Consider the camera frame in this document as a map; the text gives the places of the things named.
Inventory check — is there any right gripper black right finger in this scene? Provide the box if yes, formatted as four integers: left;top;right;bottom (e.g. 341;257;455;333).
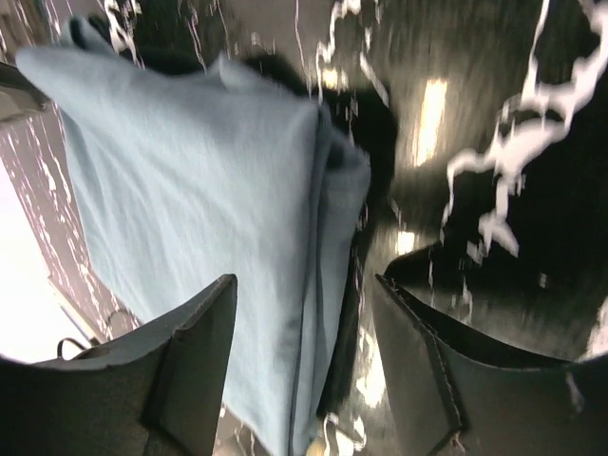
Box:
372;275;607;455

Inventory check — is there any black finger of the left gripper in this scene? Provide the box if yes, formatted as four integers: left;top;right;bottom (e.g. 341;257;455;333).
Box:
0;63;49;119

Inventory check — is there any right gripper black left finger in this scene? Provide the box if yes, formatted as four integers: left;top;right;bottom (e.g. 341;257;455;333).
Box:
1;275;238;455

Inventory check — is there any blue-grey t-shirt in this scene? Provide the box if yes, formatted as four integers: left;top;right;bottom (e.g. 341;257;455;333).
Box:
16;17;371;455

